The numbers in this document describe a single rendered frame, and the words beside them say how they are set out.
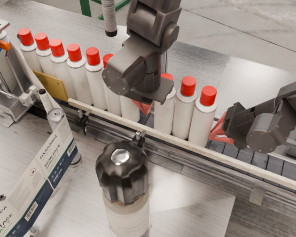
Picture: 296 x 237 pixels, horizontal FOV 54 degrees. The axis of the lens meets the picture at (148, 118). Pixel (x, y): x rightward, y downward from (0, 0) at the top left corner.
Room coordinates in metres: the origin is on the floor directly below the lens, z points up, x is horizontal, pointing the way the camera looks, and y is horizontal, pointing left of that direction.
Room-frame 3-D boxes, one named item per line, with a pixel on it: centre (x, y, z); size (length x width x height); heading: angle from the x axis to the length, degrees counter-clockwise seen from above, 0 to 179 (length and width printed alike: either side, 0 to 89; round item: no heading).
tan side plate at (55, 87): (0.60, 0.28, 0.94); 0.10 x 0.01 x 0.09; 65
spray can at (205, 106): (0.44, -0.13, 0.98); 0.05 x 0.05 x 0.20
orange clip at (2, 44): (0.61, 0.37, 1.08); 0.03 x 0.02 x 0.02; 65
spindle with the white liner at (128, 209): (0.22, 0.04, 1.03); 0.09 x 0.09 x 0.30
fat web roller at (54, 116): (0.39, 0.20, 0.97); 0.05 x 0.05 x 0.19
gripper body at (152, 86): (0.44, 0.00, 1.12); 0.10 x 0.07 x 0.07; 65
